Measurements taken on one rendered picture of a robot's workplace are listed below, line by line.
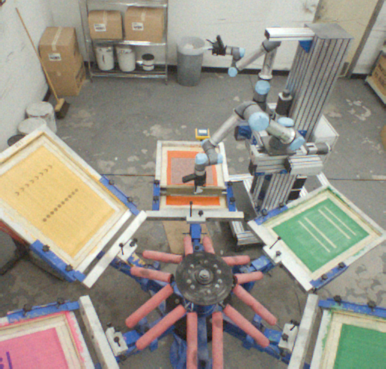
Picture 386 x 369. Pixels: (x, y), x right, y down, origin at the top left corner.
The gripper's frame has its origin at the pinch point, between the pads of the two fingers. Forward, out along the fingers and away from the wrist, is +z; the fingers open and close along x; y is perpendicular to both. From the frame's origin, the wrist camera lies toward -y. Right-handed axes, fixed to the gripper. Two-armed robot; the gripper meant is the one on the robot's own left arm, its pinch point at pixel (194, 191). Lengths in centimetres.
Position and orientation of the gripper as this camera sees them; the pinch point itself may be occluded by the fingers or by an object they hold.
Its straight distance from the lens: 243.5
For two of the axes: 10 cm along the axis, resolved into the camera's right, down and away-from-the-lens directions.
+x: -0.4, -7.2, 6.9
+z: -0.6, 7.0, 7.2
